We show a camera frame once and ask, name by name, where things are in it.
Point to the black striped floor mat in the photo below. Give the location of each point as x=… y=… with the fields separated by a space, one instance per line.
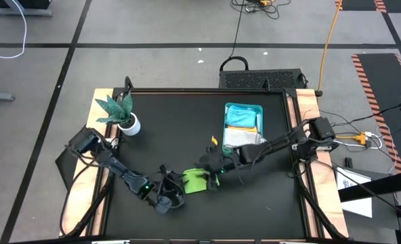
x=383 y=84
x=359 y=4

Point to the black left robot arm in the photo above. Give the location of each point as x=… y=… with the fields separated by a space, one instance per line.
x=112 y=162

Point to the black computer case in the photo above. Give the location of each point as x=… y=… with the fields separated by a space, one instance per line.
x=261 y=79

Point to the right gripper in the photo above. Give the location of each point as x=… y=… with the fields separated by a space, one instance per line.
x=215 y=161

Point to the teal plastic bin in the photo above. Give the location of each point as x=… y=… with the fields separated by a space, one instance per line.
x=242 y=153

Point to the black flat beam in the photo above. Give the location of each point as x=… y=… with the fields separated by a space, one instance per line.
x=376 y=186

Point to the grey desk foot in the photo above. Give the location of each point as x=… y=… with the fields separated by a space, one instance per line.
x=21 y=13

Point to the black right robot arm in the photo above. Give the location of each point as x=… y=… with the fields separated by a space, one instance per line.
x=288 y=144

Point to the white paper sheet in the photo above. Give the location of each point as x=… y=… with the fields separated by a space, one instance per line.
x=356 y=206

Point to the artificial green plant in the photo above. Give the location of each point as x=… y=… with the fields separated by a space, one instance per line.
x=117 y=108

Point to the white plant pot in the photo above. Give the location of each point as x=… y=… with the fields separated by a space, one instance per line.
x=132 y=128

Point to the blue microfiber towel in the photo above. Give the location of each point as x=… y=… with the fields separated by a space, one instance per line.
x=240 y=117

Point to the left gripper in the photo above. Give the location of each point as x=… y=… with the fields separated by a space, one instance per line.
x=168 y=193

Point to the wooden table side board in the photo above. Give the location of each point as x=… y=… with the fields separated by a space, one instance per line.
x=71 y=203
x=307 y=105

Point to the green microfiber towel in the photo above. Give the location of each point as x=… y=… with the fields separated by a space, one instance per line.
x=195 y=181

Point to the white grey microfiber towel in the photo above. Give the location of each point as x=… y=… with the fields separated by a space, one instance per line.
x=241 y=137

